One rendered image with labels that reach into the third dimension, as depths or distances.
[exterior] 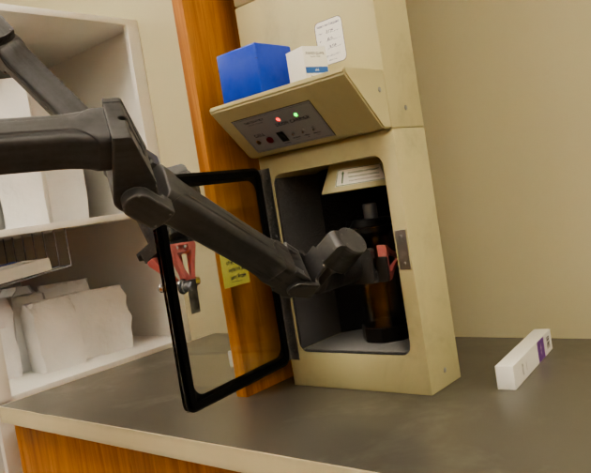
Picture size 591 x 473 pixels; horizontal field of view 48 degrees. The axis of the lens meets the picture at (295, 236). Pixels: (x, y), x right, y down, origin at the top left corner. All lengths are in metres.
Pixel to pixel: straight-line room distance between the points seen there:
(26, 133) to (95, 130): 0.07
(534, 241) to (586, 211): 0.13
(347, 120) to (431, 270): 0.31
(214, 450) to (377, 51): 0.72
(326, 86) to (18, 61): 0.61
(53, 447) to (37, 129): 1.01
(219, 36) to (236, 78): 0.21
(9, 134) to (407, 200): 0.66
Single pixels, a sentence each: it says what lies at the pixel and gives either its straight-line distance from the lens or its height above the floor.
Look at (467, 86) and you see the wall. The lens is 1.58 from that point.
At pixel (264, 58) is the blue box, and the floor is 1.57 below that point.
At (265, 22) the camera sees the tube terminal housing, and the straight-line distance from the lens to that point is 1.35.
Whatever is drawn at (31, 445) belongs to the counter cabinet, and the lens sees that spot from 1.77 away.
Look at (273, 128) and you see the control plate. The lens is 1.24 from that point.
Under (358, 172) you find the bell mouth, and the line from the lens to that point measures 1.25.
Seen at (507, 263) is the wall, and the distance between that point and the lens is 1.57.
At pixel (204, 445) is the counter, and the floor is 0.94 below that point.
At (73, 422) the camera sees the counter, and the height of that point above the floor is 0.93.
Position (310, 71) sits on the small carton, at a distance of 1.17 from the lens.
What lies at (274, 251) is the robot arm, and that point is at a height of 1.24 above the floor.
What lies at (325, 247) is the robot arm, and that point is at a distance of 1.13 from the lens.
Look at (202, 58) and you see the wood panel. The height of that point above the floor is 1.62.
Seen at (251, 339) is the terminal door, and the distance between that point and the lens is 1.28.
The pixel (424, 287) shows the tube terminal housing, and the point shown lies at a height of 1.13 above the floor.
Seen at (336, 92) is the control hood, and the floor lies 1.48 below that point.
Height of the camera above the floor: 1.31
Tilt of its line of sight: 3 degrees down
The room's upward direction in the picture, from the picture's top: 9 degrees counter-clockwise
